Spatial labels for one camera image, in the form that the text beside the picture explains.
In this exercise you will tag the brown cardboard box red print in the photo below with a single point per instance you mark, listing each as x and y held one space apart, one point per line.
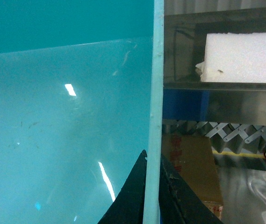
193 159

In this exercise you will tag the white foam block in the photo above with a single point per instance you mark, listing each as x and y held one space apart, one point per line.
234 58

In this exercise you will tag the turquoise plastic box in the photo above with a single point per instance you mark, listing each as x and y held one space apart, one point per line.
80 98

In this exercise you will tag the stainless steel shelf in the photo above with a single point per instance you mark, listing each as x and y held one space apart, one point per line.
185 96

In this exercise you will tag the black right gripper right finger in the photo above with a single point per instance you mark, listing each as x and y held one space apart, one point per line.
177 201

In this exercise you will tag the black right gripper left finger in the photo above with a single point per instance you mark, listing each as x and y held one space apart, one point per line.
128 206

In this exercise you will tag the silver expandable roller conveyor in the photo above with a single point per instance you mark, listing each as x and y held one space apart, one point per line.
236 138

